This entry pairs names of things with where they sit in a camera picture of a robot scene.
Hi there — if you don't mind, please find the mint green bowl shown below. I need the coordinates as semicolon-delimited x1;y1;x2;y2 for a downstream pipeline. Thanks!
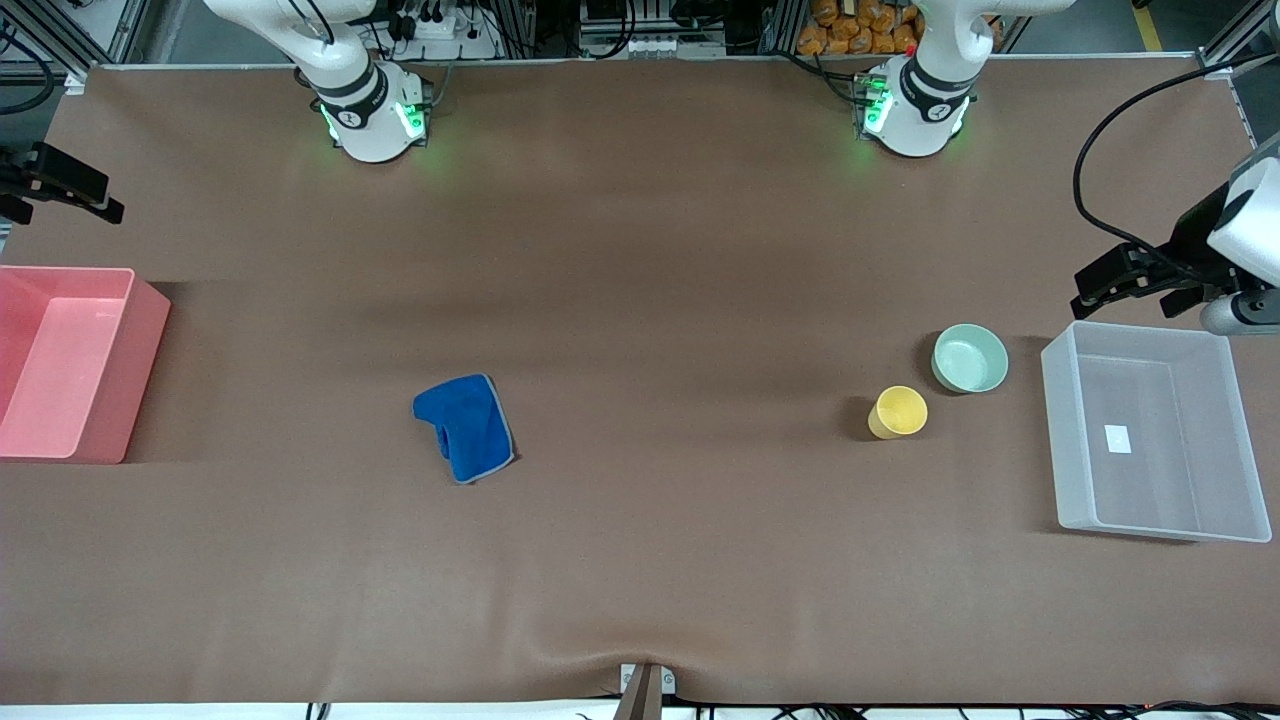
931;323;1009;395

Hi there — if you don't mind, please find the yellow cup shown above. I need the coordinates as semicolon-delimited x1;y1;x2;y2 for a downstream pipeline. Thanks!
867;385;929;441

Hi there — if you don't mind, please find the blue cloth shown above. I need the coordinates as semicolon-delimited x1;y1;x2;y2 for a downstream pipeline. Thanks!
412;374;518;486

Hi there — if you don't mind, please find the clear plastic bin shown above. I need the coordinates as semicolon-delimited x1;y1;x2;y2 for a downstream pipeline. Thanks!
1040;320;1273;544

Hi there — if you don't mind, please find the pink plastic bin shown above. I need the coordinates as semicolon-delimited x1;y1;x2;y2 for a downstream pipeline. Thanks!
0;265;172;465

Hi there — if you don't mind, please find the orange round objects pile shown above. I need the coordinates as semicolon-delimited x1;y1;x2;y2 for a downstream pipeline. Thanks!
797;0;926;57

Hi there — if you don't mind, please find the white power strip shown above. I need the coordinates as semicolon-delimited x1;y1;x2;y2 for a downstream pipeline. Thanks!
395;8;501;61

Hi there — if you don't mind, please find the brown table mat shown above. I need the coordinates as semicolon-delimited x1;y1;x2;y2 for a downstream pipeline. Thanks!
0;55;1280;706

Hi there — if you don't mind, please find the silver electrical box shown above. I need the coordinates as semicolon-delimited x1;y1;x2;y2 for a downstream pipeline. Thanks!
578;28;731;59

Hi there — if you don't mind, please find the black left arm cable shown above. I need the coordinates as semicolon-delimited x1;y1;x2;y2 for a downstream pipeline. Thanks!
1073;52;1280;256

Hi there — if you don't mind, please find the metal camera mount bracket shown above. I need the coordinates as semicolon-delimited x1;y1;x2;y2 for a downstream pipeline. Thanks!
619;662;677;720

